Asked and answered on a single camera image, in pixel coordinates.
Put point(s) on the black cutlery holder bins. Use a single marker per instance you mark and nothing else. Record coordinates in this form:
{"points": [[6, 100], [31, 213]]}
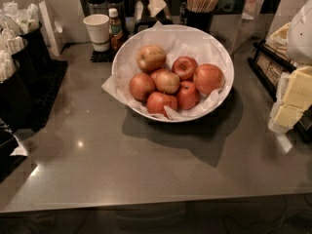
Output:
{"points": [[27, 96]]}

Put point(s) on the red apple back centre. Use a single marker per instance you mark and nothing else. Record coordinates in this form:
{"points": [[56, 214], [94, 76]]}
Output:
{"points": [[184, 68]]}

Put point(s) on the red apple at front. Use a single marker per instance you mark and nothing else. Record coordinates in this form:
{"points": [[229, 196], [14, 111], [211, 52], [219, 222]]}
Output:
{"points": [[157, 102]]}

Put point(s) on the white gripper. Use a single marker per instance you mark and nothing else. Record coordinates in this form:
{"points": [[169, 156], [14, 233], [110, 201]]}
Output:
{"points": [[300, 38]]}

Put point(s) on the large red apple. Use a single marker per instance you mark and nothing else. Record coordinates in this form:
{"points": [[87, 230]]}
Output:
{"points": [[207, 78]]}

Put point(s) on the white bowl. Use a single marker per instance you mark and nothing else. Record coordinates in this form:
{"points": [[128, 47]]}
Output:
{"points": [[208, 49]]}

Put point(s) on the dark shaker jar right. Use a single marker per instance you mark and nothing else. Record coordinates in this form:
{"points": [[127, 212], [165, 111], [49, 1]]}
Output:
{"points": [[120, 6]]}

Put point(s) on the black napkin holder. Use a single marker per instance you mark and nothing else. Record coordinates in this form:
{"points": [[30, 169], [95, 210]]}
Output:
{"points": [[148, 12]]}

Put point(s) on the pale apple in centre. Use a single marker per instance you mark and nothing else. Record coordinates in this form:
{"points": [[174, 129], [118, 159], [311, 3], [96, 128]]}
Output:
{"points": [[167, 82]]}

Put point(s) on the black mat under cup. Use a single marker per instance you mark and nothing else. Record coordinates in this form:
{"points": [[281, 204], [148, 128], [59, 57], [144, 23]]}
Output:
{"points": [[107, 56]]}

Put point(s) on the red apple front right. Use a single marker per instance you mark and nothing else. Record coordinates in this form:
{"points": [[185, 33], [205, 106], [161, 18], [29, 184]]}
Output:
{"points": [[187, 95]]}

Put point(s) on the small sauce bottle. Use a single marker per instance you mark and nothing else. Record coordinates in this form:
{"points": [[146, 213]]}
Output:
{"points": [[115, 29]]}

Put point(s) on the white paper cup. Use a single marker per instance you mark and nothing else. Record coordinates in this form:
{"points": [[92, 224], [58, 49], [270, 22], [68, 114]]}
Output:
{"points": [[98, 28]]}

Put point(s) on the red apple at left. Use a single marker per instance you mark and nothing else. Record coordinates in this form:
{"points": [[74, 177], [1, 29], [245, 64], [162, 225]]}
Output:
{"points": [[142, 86]]}

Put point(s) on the black condiment rack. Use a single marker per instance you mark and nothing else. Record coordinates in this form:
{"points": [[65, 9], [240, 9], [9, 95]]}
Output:
{"points": [[268, 66]]}

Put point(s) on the white paper bowl liner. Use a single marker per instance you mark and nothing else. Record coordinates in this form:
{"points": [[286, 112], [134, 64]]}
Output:
{"points": [[182, 43]]}

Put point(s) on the yellowish apple at back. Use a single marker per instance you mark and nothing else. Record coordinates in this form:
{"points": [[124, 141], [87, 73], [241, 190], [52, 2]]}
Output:
{"points": [[150, 58]]}

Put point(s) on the black cup of stir sticks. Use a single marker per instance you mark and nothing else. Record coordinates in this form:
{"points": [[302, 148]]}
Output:
{"points": [[199, 13]]}

